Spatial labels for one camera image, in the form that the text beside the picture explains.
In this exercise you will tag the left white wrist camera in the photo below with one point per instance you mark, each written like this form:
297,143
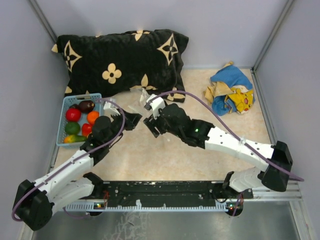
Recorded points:
111,109

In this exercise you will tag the black floral plush pillow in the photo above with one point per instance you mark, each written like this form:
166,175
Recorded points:
119,62

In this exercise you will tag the blue yellow cartoon cloth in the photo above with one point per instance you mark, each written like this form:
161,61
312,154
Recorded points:
230,91

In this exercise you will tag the light blue plastic basket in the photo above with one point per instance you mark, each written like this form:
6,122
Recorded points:
68,101

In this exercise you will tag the green toy lime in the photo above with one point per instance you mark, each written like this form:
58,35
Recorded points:
72,128

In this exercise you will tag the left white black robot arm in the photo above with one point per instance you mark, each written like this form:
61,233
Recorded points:
37,201

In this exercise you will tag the orange toy fruit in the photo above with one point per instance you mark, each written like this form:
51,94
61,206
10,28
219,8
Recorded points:
92,116

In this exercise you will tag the dark purple toy fruit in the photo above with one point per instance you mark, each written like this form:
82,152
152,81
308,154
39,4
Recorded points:
86,106

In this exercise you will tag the aluminium frame rail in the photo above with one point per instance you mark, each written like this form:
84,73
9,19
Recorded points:
259,194

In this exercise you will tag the yellow green toy mango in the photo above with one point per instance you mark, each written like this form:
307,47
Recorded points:
74,139

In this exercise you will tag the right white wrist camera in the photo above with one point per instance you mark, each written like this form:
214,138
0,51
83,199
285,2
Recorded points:
155,105

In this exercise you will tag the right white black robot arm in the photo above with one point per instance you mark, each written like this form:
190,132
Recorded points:
271,162

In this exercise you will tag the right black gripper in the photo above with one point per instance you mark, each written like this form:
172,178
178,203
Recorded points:
151,123

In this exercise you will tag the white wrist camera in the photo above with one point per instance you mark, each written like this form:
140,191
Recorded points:
111,109
155,105

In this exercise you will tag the red toy apple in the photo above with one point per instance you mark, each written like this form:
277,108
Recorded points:
73,115

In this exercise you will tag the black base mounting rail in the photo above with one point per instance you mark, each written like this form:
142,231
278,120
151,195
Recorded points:
164,193

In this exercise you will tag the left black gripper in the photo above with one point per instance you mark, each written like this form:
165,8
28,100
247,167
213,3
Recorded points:
131,119

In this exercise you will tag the clear polka dot zip bag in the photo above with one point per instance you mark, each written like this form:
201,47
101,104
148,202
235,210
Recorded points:
138,106

